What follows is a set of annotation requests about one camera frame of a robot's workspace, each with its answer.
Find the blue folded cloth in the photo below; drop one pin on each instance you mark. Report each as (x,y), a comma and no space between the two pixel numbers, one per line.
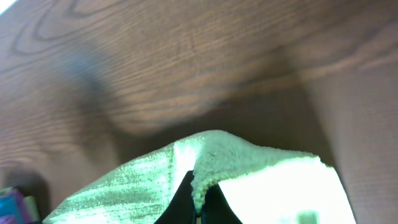
(10,212)

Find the purple folded cloth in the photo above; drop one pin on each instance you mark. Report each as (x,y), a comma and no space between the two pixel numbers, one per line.
(20,202)

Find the green microfiber cloth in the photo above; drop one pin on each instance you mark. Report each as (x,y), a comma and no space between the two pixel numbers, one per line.
(261,184)

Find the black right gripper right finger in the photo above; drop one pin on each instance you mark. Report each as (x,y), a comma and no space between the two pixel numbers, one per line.
(216,209)

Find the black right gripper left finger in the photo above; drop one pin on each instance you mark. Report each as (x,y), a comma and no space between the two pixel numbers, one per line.
(181,209)

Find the light green folded cloth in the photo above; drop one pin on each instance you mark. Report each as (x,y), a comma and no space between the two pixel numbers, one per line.
(31,208)

